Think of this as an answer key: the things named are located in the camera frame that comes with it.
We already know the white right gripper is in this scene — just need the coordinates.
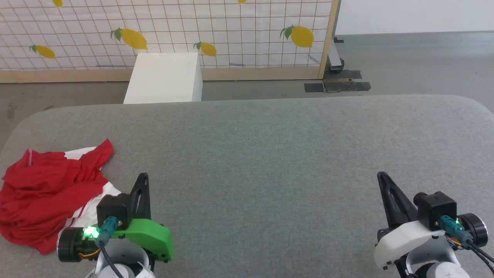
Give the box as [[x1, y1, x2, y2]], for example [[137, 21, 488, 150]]
[[373, 171, 489, 270]]

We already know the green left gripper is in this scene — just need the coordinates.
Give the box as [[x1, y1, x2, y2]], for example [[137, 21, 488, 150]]
[[57, 172, 174, 264]]

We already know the red and white basketball jersey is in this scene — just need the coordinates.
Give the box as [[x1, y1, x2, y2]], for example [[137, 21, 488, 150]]
[[0, 139, 122, 256]]

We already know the white box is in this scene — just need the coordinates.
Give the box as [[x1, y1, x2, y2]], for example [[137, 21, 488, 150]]
[[123, 52, 204, 104]]

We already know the black floor tape patch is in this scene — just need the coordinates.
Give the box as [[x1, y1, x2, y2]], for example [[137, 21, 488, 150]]
[[325, 69, 363, 80], [304, 80, 372, 93]]

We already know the grey fabric sofa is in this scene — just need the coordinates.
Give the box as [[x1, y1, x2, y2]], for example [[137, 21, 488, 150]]
[[0, 94, 494, 278]]

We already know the grey metal partition foot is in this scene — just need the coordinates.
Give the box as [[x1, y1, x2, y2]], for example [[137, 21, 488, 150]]
[[327, 36, 345, 75]]

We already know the lemon print partition screen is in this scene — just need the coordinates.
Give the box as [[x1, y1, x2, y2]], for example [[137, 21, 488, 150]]
[[0, 0, 340, 84]]

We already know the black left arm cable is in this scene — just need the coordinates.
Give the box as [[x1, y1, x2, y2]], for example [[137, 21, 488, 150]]
[[96, 216, 125, 278]]

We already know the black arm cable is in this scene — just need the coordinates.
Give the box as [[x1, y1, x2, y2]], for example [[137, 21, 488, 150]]
[[439, 215, 494, 273], [96, 216, 125, 278]]

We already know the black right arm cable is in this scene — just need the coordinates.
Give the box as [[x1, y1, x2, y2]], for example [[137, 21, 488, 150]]
[[439, 215, 494, 273]]

